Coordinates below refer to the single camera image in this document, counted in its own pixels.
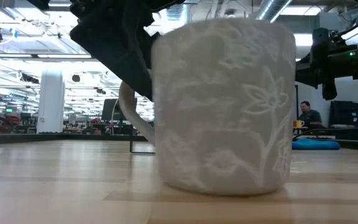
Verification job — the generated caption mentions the person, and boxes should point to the person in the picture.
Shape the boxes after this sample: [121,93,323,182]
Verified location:
[297,100,323,129]

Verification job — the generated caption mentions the dark computer monitor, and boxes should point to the dark computer monitor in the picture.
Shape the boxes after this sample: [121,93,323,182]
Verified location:
[101,98,138,123]

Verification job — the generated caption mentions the large grey floral print mug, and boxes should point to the large grey floral print mug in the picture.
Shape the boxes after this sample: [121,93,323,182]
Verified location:
[118,17,297,197]

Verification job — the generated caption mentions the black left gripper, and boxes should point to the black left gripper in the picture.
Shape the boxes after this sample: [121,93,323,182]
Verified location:
[69,0,186,101]

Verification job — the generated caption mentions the silver ventilation duct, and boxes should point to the silver ventilation duct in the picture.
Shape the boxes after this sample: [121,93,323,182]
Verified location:
[250,0,293,22]

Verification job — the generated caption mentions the black background table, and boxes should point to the black background table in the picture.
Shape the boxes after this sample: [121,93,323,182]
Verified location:
[292,124,358,141]

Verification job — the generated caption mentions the white building pillar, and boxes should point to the white building pillar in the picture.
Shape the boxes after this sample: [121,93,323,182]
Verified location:
[37,70,66,134]

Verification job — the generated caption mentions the black table edge rail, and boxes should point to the black table edge rail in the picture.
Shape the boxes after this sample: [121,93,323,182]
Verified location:
[0,132,358,152]

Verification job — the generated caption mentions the blue folded cloth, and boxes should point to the blue folded cloth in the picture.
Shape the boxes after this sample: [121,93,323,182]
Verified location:
[291,138,341,151]

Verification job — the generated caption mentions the black storage cabinet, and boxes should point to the black storage cabinet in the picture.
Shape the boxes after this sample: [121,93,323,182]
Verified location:
[328,99,358,127]

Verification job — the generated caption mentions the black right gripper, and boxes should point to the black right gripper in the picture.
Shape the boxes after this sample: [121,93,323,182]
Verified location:
[295,51,326,90]

